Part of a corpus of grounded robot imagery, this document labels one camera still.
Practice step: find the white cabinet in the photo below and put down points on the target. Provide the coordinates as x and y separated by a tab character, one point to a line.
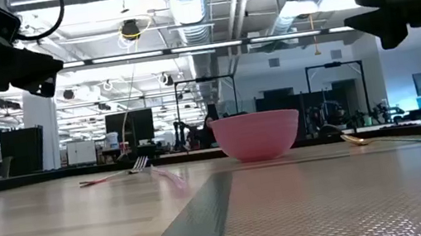
81	152

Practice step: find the pink bowl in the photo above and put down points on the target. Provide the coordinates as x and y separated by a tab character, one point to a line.
257	136

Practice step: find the white bucket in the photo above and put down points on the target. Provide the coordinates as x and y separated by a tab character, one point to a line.
112	140

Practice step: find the gold spoon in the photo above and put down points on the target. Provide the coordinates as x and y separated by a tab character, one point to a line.
354	140

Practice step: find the silver ventilation duct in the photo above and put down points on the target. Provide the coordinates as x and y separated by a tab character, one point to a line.
187	4

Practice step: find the person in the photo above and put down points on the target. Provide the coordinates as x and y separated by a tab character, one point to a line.
208	133

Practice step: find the beige mesh mat grey border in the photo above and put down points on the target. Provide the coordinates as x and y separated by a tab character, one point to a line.
333	208

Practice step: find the white pillar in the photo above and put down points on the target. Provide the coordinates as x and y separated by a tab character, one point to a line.
42	130

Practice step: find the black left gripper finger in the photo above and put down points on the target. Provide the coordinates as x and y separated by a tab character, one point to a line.
45	88
18	65

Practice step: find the black table edge rail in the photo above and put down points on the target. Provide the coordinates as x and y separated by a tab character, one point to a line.
35	178

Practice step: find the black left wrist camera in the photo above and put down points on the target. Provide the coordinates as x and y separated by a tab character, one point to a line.
1	21

